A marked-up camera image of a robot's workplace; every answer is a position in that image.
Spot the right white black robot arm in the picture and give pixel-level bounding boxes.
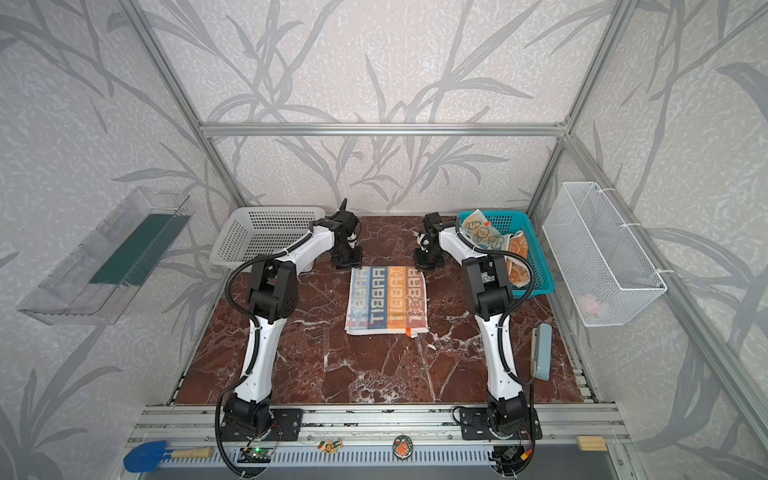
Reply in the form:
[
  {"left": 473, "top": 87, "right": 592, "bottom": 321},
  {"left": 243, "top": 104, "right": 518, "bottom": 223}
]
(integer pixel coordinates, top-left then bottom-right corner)
[{"left": 414, "top": 212, "right": 536, "bottom": 440}]

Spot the orange patterned towel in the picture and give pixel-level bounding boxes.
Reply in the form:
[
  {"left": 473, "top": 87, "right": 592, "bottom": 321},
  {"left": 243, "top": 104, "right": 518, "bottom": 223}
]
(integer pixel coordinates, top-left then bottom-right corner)
[{"left": 503, "top": 230, "right": 531, "bottom": 288}]

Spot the left green circuit board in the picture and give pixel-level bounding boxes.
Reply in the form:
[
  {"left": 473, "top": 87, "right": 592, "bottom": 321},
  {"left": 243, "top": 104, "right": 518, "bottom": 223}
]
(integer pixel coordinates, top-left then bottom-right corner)
[{"left": 237, "top": 446, "right": 276, "bottom": 464}]

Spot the white wire mesh basket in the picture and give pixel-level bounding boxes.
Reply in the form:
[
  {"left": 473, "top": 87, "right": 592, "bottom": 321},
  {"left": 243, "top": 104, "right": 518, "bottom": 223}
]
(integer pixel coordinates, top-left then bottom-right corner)
[{"left": 543, "top": 182, "right": 667, "bottom": 327}]

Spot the bear print towel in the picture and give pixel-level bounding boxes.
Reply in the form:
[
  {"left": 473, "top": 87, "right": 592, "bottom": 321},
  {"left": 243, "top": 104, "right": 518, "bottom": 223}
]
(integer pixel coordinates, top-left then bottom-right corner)
[{"left": 461, "top": 210, "right": 510, "bottom": 250}]

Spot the right black cable conduit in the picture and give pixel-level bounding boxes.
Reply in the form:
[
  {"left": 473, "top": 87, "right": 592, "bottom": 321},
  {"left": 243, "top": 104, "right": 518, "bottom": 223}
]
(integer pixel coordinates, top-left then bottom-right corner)
[{"left": 449, "top": 218, "right": 536, "bottom": 385}]

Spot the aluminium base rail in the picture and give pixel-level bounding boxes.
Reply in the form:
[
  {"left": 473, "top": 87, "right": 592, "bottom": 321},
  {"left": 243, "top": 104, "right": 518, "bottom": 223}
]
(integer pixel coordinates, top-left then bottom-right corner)
[{"left": 122, "top": 403, "right": 631, "bottom": 466}]

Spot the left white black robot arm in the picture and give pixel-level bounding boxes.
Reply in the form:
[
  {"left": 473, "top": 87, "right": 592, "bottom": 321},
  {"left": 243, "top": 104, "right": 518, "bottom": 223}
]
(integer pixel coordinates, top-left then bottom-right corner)
[{"left": 216, "top": 201, "right": 363, "bottom": 437}]

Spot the white perforated plastic basket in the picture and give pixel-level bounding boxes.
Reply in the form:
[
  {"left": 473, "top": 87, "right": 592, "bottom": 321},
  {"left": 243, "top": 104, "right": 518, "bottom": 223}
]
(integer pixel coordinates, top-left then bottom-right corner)
[{"left": 209, "top": 206, "right": 326, "bottom": 269}]

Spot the round orange green badge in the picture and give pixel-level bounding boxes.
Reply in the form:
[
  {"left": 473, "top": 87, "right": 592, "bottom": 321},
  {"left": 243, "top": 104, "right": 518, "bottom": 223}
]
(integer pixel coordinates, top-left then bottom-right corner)
[{"left": 392, "top": 435, "right": 414, "bottom": 461}]

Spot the striped rabbit print towel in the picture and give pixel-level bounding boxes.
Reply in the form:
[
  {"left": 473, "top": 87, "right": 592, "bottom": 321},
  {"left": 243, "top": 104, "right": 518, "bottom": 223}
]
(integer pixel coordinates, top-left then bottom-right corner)
[{"left": 345, "top": 266, "right": 429, "bottom": 338}]

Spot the clear acrylic wall shelf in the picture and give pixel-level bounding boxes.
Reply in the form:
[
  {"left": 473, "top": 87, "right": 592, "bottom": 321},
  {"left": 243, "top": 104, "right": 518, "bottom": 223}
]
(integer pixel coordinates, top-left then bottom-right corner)
[{"left": 18, "top": 187, "right": 194, "bottom": 326}]

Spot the small orange green sticker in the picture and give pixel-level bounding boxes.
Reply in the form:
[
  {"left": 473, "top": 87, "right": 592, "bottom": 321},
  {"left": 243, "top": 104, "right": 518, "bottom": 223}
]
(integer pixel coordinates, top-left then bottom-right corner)
[{"left": 318, "top": 439, "right": 343, "bottom": 455}]

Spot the small wooden block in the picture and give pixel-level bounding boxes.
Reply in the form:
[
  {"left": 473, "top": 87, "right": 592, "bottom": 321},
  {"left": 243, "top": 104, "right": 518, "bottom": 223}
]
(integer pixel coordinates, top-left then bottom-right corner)
[{"left": 576, "top": 436, "right": 608, "bottom": 452}]

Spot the blue toy shovel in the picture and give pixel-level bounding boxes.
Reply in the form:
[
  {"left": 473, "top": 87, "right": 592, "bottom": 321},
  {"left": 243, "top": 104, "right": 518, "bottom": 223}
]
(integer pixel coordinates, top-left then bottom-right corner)
[{"left": 123, "top": 440, "right": 214, "bottom": 473}]

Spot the pink object in wire basket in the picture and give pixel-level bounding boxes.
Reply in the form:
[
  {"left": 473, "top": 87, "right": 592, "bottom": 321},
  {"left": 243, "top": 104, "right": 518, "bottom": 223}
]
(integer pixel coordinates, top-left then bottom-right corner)
[{"left": 577, "top": 294, "right": 608, "bottom": 317}]

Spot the teal perforated plastic basket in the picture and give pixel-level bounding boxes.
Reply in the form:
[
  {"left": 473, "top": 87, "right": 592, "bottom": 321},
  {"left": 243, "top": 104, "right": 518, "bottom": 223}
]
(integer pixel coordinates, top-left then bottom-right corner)
[{"left": 457, "top": 210, "right": 554, "bottom": 299}]

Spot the light blue sponge block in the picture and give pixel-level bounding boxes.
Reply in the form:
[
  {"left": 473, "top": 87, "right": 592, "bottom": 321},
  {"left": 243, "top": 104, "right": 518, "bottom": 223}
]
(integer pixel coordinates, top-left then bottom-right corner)
[{"left": 530, "top": 323, "right": 553, "bottom": 381}]

